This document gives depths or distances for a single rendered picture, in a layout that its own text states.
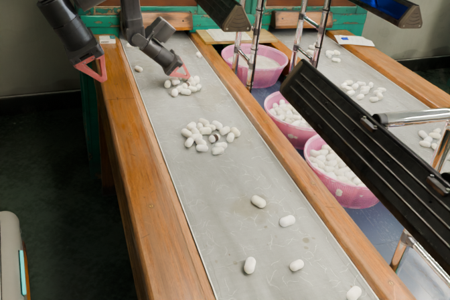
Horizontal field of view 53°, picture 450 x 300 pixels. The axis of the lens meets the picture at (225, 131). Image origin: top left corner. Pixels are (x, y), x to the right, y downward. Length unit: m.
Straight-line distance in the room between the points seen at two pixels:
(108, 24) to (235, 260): 1.27
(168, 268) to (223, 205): 0.25
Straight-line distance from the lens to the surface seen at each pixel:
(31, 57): 2.85
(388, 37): 3.93
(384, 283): 0.96
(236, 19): 1.20
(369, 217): 1.24
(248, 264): 0.91
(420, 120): 0.75
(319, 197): 1.10
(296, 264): 0.94
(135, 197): 1.03
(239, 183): 1.13
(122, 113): 1.35
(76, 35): 0.94
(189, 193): 1.09
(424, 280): 1.14
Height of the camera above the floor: 1.42
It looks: 31 degrees down
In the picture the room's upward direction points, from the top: 6 degrees clockwise
